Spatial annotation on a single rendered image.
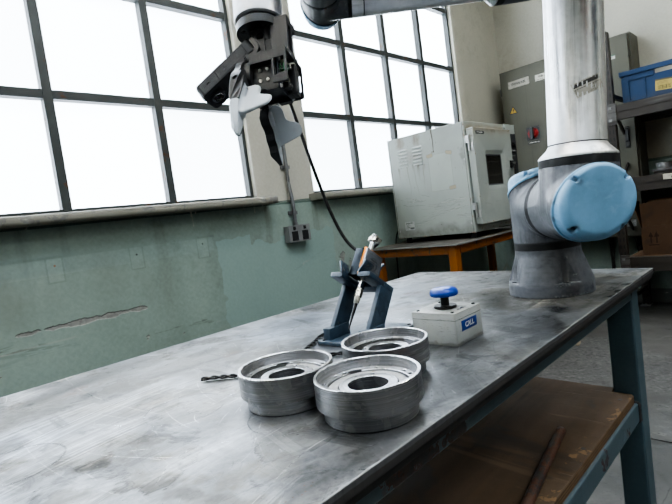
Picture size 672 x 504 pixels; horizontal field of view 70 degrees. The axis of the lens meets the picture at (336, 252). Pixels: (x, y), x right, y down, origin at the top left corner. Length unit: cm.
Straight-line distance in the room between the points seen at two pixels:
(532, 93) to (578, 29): 365
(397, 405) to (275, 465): 11
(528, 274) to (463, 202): 187
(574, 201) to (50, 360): 180
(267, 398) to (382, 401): 13
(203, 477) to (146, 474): 6
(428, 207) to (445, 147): 36
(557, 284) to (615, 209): 18
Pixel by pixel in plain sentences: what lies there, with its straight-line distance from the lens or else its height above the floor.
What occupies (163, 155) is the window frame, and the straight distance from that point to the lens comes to 230.
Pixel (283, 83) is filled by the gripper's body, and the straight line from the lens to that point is 75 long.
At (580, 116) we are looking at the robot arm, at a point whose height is 109.
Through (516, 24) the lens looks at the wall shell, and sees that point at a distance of 495.
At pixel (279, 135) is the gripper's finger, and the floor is 114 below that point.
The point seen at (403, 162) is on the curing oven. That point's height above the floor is 128.
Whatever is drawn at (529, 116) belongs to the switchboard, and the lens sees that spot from 449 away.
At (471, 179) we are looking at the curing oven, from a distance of 278.
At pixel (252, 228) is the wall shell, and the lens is 243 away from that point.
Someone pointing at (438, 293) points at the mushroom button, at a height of 87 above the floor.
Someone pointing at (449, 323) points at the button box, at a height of 83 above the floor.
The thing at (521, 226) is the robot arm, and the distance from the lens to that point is 95.
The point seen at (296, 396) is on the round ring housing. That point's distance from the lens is 50.
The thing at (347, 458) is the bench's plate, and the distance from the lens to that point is 42.
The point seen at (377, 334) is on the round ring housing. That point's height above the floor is 83.
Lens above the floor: 99
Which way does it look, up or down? 4 degrees down
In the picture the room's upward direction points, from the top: 8 degrees counter-clockwise
